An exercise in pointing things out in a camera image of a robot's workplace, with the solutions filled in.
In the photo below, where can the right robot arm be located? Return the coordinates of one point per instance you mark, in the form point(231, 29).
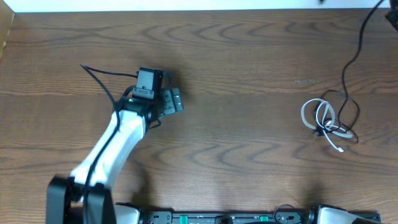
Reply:
point(333, 215)

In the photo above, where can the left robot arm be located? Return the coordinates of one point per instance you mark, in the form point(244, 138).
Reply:
point(85, 196)

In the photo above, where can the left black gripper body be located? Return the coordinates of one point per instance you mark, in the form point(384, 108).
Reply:
point(168, 105)

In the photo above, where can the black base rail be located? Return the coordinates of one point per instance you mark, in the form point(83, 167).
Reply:
point(288, 216)

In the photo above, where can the cardboard box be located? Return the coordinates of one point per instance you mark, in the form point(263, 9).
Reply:
point(6, 20)

